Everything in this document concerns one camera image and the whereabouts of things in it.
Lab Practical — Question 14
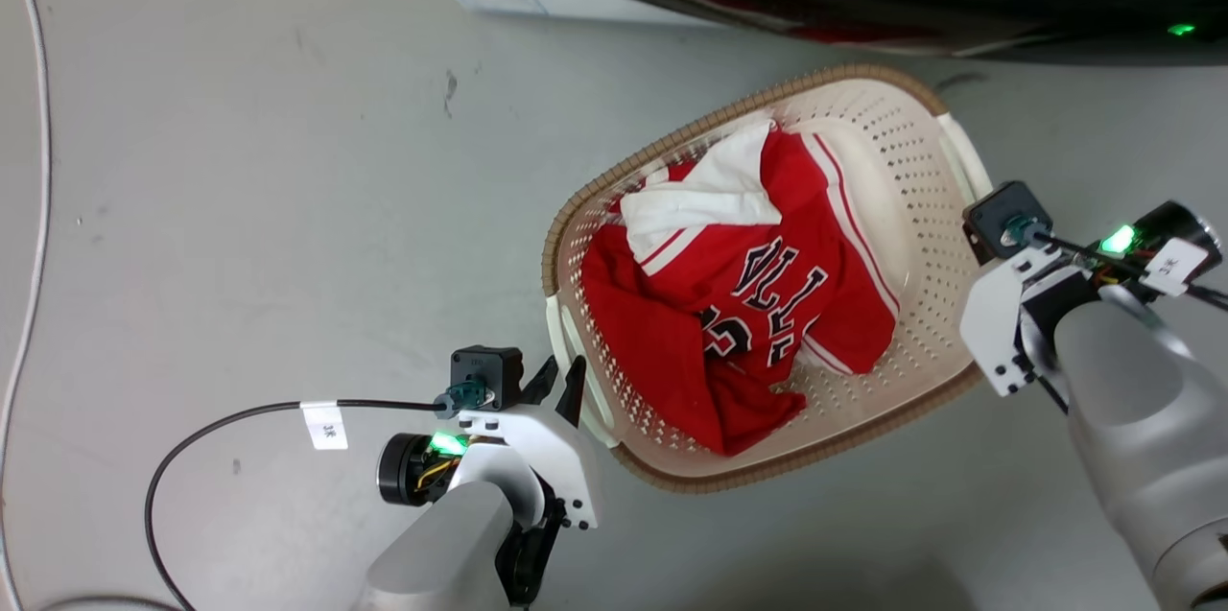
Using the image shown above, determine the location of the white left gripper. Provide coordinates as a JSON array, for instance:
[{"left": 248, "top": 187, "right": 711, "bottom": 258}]
[{"left": 456, "top": 356, "right": 599, "bottom": 531}]

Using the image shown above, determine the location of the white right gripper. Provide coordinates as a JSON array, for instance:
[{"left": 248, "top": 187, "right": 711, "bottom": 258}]
[{"left": 959, "top": 246, "right": 1058, "bottom": 399}]

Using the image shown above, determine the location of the cream plastic laundry basket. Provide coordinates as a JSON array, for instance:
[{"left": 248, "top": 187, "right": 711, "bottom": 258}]
[{"left": 540, "top": 64, "right": 995, "bottom": 496}]

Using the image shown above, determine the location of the red basketball jersey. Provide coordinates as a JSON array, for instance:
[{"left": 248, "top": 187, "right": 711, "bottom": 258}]
[{"left": 580, "top": 127, "right": 901, "bottom": 457}]

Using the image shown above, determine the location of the white cloth garment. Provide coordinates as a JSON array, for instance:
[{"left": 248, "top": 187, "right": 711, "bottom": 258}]
[{"left": 619, "top": 120, "right": 784, "bottom": 263}]

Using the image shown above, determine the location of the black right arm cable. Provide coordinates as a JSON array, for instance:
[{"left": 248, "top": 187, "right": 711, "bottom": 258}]
[{"left": 1034, "top": 229, "right": 1228, "bottom": 312}]

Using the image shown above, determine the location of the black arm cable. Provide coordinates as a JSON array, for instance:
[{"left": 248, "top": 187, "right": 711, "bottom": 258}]
[
  {"left": 144, "top": 397, "right": 454, "bottom": 611},
  {"left": 1034, "top": 229, "right": 1228, "bottom": 312}
]

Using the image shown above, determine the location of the white right cable tag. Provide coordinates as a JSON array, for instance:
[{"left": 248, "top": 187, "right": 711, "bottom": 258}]
[{"left": 1139, "top": 238, "right": 1210, "bottom": 296}]

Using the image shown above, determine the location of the white cable tag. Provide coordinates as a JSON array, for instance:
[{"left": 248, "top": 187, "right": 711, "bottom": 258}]
[
  {"left": 299, "top": 401, "right": 349, "bottom": 452},
  {"left": 1139, "top": 238, "right": 1210, "bottom": 296}
]

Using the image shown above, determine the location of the white left cable tag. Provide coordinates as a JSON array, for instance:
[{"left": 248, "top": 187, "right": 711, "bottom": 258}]
[{"left": 299, "top": 401, "right": 349, "bottom": 452}]

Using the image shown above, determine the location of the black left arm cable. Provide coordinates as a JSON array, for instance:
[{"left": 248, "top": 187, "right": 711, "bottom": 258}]
[{"left": 144, "top": 397, "right": 454, "bottom": 611}]

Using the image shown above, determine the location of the white floor cable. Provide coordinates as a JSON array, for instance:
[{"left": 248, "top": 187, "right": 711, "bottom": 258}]
[{"left": 0, "top": 0, "right": 52, "bottom": 611}]

